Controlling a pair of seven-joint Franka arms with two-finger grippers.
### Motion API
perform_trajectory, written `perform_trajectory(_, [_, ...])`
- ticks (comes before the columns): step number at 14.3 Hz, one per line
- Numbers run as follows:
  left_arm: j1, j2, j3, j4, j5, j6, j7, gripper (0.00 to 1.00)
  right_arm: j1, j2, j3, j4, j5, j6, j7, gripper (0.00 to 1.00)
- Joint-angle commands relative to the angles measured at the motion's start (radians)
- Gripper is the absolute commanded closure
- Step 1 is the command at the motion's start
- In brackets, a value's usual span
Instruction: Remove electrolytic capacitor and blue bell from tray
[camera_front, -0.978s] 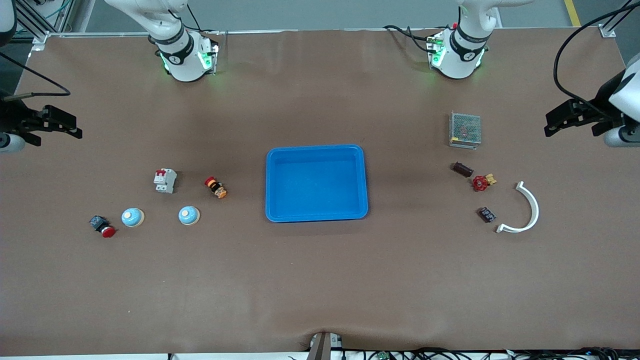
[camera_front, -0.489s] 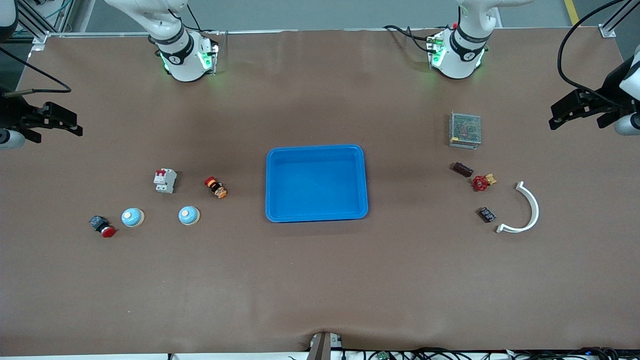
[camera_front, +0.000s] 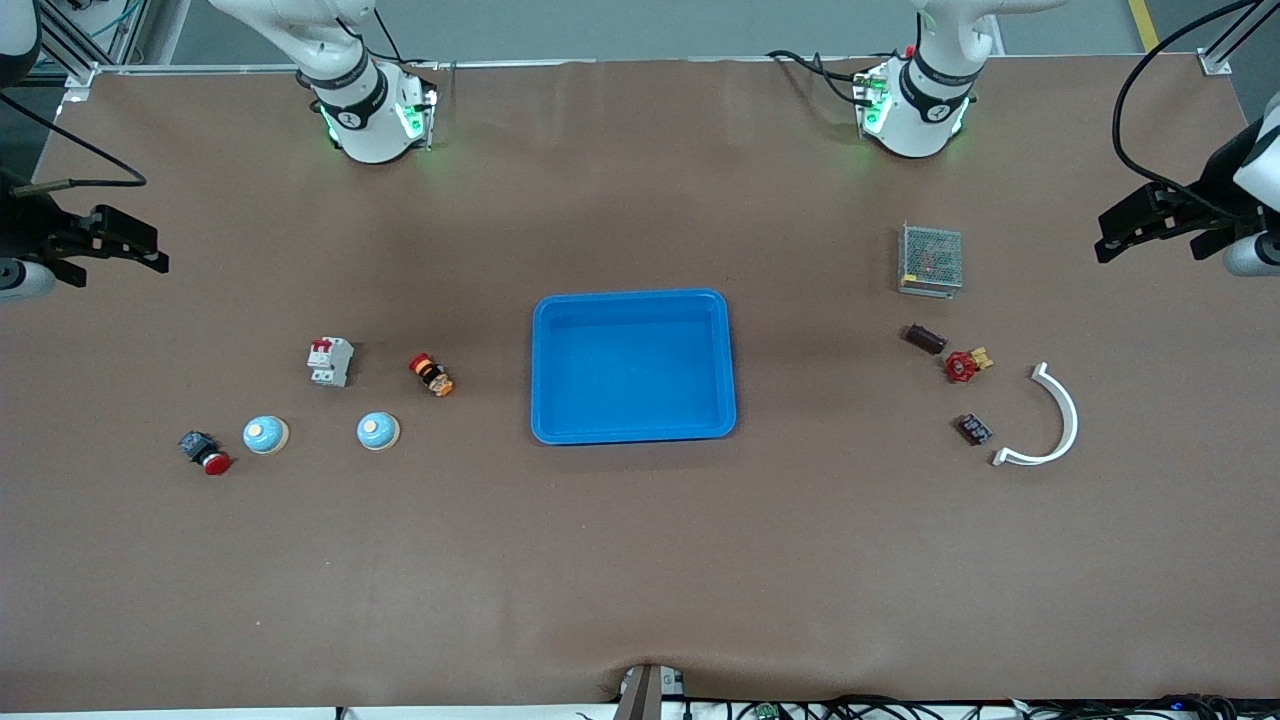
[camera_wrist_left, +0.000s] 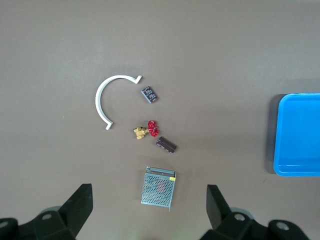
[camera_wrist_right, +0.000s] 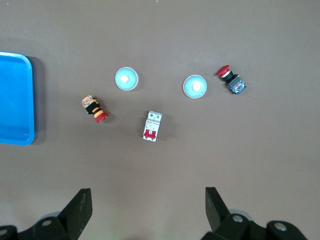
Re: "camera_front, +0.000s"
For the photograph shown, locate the light blue call bell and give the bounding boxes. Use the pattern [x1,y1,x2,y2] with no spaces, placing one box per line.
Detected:
[357,411,402,452]
[242,415,291,457]

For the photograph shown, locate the white curved plastic piece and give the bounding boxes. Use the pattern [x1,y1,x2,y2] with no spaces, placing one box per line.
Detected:
[990,361,1080,468]

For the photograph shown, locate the metal mesh power supply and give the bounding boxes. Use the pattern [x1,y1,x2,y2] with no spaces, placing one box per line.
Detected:
[897,222,964,299]

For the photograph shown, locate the red pushbutton with grey body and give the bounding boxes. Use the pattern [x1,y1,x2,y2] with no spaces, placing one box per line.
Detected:
[178,430,234,477]

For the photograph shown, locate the white red circuit breaker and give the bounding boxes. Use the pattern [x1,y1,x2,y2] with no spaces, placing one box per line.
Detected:
[306,336,355,388]

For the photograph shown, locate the orange red emergency button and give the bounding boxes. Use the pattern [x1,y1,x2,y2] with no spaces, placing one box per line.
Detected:
[408,352,456,398]

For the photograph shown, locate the blue plastic tray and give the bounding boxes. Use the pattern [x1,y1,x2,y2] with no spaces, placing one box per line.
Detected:
[530,289,738,446]

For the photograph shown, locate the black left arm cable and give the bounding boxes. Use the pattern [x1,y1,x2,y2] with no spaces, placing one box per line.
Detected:
[1111,0,1263,217]

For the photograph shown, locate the aluminium frame post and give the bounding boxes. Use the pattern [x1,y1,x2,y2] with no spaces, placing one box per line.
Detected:
[35,0,103,103]
[1198,0,1280,77]

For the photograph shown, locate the green cable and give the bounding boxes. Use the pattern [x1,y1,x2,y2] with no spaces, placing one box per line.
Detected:
[78,0,148,37]

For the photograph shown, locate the black right base cable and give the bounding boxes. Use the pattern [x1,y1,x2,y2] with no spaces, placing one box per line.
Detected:
[340,0,441,73]

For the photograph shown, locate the black left base cables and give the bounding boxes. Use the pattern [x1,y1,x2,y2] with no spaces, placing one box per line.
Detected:
[767,49,873,107]

